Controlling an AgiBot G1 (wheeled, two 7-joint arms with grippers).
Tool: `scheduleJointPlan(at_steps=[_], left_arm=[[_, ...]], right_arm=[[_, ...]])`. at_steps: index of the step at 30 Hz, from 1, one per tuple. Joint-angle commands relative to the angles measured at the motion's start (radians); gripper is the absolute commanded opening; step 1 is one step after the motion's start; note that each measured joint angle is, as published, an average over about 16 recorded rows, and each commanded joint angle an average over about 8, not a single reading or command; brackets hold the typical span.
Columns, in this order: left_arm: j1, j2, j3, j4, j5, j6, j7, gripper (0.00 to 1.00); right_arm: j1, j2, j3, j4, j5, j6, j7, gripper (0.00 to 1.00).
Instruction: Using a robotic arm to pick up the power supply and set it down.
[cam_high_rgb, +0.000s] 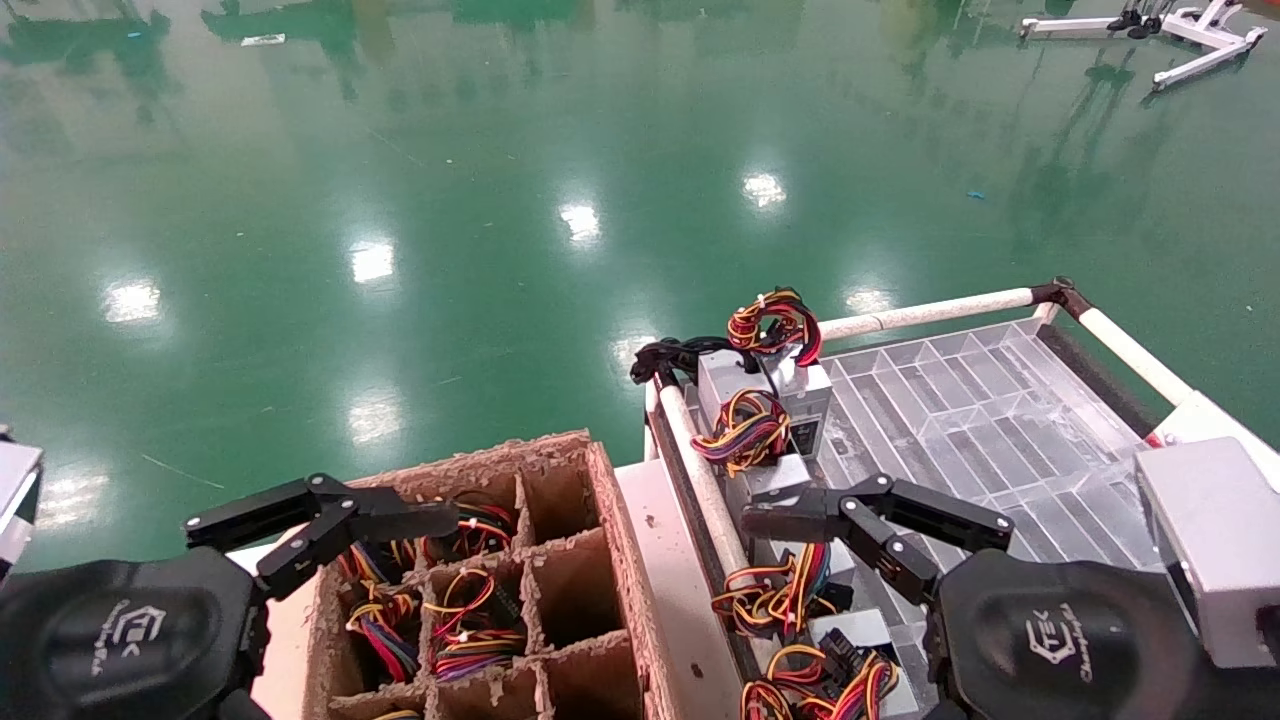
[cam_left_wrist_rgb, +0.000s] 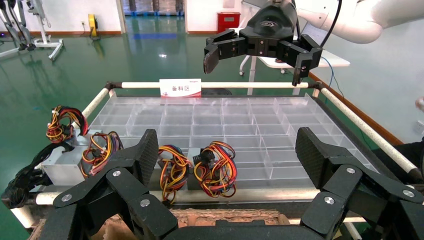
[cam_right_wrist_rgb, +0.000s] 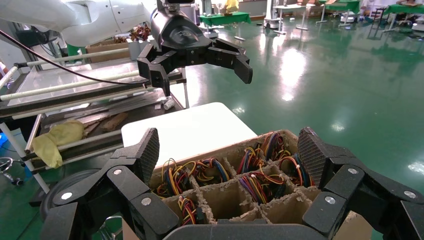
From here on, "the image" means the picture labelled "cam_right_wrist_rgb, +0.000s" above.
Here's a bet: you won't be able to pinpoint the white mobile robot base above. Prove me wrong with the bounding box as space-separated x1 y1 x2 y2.
263 0 283 30

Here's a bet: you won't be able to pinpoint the white metal table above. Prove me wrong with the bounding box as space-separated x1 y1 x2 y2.
273 3 310 36

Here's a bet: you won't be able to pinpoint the brown cardboard divider box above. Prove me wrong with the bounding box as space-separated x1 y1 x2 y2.
149 129 374 240

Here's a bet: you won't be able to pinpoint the yellow cloth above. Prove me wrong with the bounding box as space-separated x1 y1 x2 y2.
31 119 85 169

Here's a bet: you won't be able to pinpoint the metal shelf cart white rods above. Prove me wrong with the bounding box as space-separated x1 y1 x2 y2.
0 47 190 195

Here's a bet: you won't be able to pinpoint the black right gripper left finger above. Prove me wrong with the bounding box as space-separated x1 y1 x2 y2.
39 127 180 240

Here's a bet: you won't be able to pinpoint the brown wooden scrap piece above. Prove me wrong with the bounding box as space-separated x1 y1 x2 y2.
82 111 129 133

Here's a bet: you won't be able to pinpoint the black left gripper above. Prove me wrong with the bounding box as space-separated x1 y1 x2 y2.
136 8 253 97

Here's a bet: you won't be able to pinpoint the open brown cardboard carton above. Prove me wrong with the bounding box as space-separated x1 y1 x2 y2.
85 39 131 64

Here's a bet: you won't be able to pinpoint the yellow object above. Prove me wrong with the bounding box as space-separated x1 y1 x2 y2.
225 0 240 14

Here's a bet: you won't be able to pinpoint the table with green cloth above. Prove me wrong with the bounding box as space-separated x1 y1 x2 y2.
382 3 424 33
198 11 252 28
316 0 361 25

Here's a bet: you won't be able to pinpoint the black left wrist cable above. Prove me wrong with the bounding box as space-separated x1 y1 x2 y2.
0 29 152 86

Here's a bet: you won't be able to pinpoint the grey power supply colourful wires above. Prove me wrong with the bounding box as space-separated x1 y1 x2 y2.
238 170 287 205
193 157 232 186
177 195 206 227
155 158 198 199
278 153 316 188
236 145 266 175
261 131 292 162

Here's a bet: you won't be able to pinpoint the black round wheel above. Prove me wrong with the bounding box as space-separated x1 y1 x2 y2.
39 168 102 218

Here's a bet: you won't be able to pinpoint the dried red brown plant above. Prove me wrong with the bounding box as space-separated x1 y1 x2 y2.
112 24 152 44

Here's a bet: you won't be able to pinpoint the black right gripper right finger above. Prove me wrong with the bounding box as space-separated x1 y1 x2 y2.
297 126 424 240

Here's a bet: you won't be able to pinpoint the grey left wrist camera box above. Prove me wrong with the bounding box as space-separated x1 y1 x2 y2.
156 0 196 12

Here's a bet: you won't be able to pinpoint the clear flat acrylic sheet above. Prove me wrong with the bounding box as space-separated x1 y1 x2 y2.
8 61 143 107

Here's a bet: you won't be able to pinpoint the metal chair base with caster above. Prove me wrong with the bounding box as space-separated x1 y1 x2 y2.
0 157 26 187

